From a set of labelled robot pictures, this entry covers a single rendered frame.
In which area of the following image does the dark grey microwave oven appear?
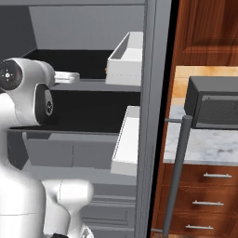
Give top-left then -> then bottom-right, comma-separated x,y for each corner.
183,75 -> 238,131

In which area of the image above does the wooden drawer front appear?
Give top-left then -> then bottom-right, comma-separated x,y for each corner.
160,163 -> 238,188
155,185 -> 238,216
152,213 -> 238,238

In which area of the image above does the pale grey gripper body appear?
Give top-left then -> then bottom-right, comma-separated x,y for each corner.
54,71 -> 81,85

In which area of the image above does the grey fridge shelf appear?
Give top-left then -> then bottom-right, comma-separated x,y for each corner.
50,78 -> 142,93

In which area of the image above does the grey fridge door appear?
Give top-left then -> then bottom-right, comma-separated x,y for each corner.
134,0 -> 173,238

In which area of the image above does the silver drawer handle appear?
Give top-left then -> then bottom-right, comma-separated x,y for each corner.
192,200 -> 225,206
184,224 -> 215,231
203,172 -> 233,179

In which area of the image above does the grey fridge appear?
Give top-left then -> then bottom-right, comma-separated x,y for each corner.
0,0 -> 147,238

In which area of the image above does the wooden wall cupboard door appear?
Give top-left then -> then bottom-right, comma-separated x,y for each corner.
172,0 -> 238,67

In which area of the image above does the white deep door bin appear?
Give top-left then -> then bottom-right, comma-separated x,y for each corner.
104,31 -> 144,87

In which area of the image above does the grey fridge door handle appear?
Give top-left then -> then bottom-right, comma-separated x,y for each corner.
151,114 -> 194,238

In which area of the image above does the white shallow door bin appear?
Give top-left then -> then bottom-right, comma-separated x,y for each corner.
110,105 -> 140,178

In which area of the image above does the grey fridge crisper drawer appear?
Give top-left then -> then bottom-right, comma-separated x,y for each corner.
22,131 -> 119,170

